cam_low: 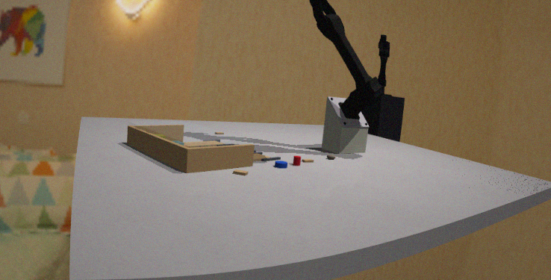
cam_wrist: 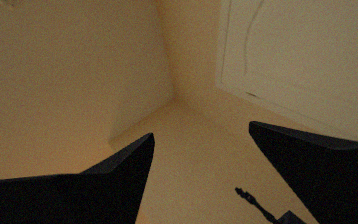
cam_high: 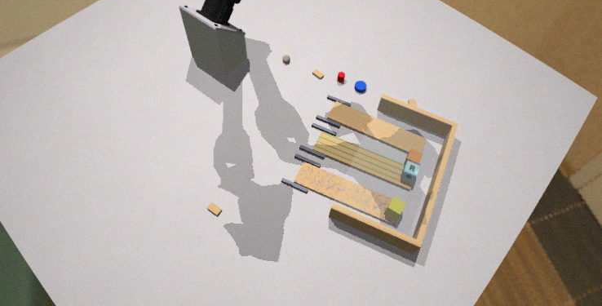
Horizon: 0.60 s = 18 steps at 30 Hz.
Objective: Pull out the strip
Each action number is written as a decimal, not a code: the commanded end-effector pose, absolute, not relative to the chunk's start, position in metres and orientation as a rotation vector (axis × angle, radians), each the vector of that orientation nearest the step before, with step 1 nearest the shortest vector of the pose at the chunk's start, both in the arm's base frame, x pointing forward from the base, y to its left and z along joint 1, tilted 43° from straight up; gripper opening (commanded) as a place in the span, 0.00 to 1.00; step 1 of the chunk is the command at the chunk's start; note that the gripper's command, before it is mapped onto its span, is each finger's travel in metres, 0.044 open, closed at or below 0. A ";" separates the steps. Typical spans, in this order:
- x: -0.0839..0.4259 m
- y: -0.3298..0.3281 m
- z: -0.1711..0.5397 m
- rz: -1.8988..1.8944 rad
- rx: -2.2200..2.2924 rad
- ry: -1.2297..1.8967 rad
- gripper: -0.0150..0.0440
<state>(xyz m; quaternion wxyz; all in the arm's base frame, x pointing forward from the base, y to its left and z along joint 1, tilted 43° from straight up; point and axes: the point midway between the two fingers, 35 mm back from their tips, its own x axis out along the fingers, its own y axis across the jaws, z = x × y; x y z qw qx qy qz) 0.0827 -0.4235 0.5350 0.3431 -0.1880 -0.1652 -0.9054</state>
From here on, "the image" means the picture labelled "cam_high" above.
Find small tan rectangular block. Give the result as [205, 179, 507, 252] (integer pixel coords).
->
[207, 202, 222, 216]

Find small tan cube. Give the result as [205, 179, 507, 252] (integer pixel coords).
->
[312, 69, 324, 79]

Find blue cylinder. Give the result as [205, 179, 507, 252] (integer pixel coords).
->
[355, 81, 367, 92]

